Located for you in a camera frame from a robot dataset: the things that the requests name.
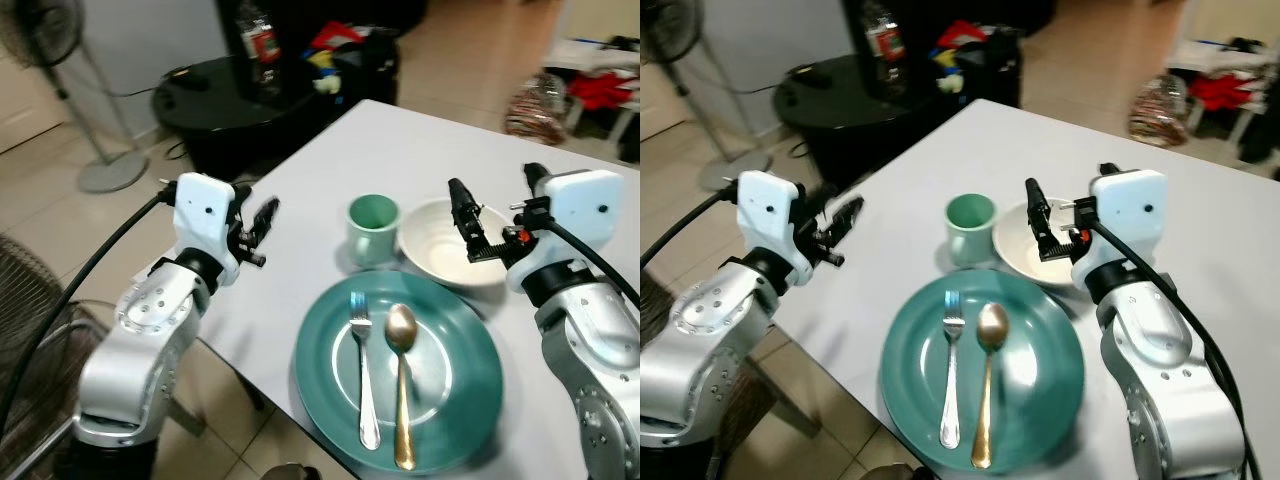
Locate white ceramic bowl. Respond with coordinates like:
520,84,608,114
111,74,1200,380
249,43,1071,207
993,200,1091,291
397,197,513,292

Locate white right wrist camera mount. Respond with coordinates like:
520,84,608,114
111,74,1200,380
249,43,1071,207
1070,168,1169,293
508,168,627,293

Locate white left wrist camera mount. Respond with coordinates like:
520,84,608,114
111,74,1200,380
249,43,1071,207
736,169,813,288
172,172,253,288

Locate black bag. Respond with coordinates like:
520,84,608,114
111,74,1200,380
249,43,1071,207
335,28,403,109
960,28,1023,106

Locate pale green mug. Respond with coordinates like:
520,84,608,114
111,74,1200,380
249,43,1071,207
945,193,999,269
346,193,403,271

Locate colourful plush toy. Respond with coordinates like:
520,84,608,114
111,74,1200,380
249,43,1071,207
305,20,366,97
930,20,991,96

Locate clear bottle with red label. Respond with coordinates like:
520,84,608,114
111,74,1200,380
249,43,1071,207
862,0,911,101
236,0,286,103

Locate white storage rack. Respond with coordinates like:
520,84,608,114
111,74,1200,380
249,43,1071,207
543,38,641,166
1165,38,1280,166

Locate teal round plate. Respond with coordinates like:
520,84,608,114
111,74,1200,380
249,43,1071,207
878,268,1087,475
293,269,505,477

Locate gold metal spoon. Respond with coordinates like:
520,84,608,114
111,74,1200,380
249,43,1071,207
384,303,420,472
970,302,1011,471

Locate red cloth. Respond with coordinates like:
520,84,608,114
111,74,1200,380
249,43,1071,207
565,72,633,111
1190,75,1259,113

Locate patterned plastic bag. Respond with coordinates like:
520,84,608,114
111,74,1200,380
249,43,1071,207
1128,72,1193,149
503,72,573,147

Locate grey standing fan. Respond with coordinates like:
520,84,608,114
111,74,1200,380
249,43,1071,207
640,0,771,193
0,0,151,195

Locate black round side table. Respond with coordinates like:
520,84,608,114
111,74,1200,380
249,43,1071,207
775,55,961,186
151,55,346,183

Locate silver metal fork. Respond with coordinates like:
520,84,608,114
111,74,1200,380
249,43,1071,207
348,291,383,452
938,290,966,451

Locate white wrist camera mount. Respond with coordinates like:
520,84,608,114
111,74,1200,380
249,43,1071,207
1070,168,1169,293
736,169,813,288
508,168,627,293
172,172,253,288

